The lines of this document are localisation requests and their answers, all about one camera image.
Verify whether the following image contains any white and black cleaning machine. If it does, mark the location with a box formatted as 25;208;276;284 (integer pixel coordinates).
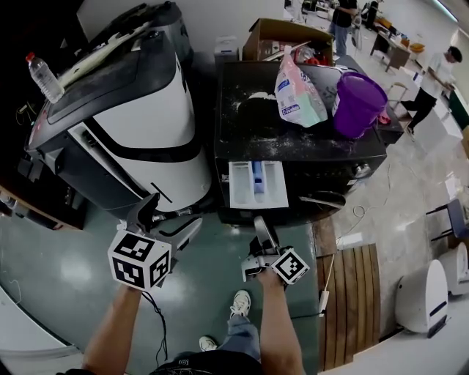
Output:
23;1;214;214

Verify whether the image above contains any white power adapter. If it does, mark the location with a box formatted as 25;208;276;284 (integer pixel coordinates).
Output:
318;289;330;319

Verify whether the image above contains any person's left forearm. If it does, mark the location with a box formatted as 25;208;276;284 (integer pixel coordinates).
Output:
81;283;148;375

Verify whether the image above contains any person's leg in jeans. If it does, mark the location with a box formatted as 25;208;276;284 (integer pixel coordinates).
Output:
215;314;264;364

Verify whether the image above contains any person's black shirt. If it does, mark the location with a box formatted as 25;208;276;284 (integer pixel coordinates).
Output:
149;350;264;375

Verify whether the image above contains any white floor cable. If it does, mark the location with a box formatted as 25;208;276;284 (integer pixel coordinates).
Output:
334;163;392;250

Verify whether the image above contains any person's right forearm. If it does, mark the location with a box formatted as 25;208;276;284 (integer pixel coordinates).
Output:
252;272;313;375

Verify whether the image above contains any purple plastic bucket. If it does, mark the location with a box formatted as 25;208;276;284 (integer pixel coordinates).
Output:
332;70;389;140

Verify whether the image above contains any black washing machine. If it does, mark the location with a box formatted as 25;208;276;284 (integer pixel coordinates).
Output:
213;61;390;225

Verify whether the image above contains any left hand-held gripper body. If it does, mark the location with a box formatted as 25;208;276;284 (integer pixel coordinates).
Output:
107;218;177;293

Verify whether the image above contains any wooden slatted platform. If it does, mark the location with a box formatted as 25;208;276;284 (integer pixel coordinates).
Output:
314;242;383;373

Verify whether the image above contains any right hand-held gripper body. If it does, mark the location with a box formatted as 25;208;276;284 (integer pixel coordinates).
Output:
240;235;311;287

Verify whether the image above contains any white and blue small box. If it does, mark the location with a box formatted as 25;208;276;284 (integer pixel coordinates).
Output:
213;34;240;60

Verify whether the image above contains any round white toilet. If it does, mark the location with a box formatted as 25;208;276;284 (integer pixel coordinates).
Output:
395;259;451;338

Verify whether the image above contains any pink and green detergent bag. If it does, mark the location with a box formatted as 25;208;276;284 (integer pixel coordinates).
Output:
274;45;329;129

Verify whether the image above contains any metal frame chair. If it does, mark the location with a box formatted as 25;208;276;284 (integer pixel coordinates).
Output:
385;81;412;111

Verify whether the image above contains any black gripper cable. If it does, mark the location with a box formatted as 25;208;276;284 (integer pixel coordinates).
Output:
140;290;170;371

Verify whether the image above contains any wooden desk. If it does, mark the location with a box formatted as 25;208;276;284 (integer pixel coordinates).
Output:
369;26;412;73

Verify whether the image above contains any white detergent drawer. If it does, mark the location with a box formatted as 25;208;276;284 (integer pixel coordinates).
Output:
227;160;290;210

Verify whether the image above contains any blue chair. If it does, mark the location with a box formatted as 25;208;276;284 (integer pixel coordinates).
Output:
426;197;469;243

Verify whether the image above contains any open cardboard box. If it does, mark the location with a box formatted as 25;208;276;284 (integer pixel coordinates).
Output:
242;18;335;67

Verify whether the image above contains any clear plastic water bottle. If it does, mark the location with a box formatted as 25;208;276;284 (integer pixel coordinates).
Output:
25;51;66;105

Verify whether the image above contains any white sneaker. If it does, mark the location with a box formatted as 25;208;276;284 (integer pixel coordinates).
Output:
198;335;220;353
229;289;253;319

